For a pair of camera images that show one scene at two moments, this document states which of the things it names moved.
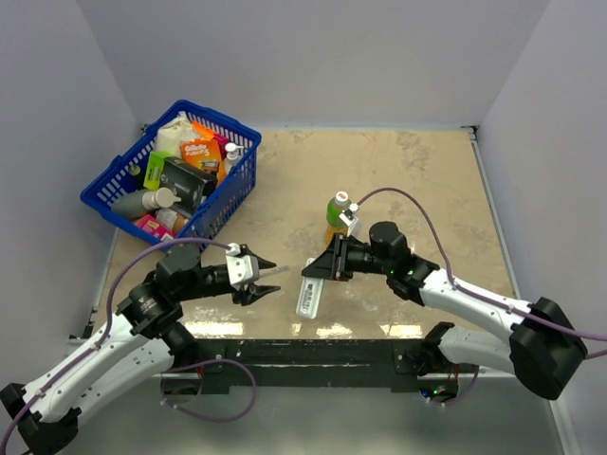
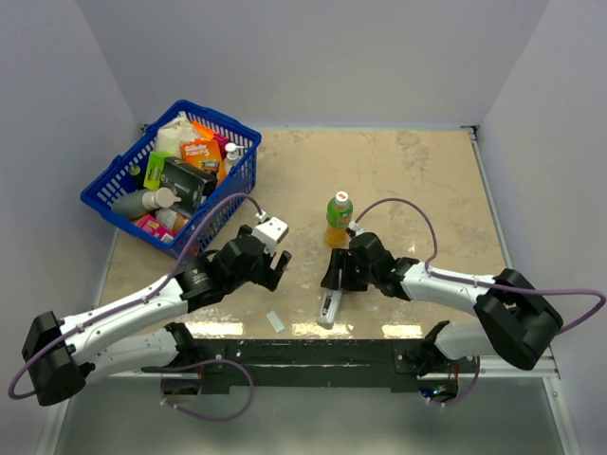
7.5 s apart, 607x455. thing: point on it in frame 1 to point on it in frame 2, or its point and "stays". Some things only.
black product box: (186, 182) stays
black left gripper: (252, 293) to (269, 277)
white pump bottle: (232, 154) stays
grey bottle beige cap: (132, 202) stays
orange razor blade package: (206, 153) stays
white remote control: (310, 295) to (329, 307)
